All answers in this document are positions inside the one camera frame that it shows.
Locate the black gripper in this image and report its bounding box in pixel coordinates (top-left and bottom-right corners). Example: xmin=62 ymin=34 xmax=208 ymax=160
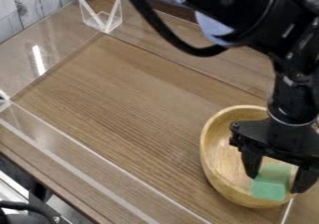
xmin=230 ymin=119 xmax=319 ymax=193

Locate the green rectangular block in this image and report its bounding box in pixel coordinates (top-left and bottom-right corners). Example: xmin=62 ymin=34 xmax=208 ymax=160
xmin=253 ymin=163 xmax=291 ymax=202

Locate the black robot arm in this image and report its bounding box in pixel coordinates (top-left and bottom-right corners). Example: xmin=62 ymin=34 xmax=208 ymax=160
xmin=130 ymin=0 xmax=319 ymax=193

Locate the wooden bowl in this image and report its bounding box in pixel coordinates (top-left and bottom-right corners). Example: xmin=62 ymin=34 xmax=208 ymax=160
xmin=199 ymin=105 xmax=297 ymax=209

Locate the black metal mount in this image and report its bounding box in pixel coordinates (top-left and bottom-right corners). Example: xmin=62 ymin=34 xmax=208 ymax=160
xmin=28 ymin=193 xmax=74 ymax=224

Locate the clear acrylic corner bracket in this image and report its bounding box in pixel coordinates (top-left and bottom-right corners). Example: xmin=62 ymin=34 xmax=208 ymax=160
xmin=79 ymin=0 xmax=122 ymax=34

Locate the black cable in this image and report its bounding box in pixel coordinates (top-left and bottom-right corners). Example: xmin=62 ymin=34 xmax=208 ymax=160
xmin=0 ymin=200 xmax=47 ymax=224

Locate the clear acrylic enclosure wall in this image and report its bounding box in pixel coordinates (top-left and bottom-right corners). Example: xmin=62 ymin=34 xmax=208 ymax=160
xmin=0 ymin=0 xmax=319 ymax=224

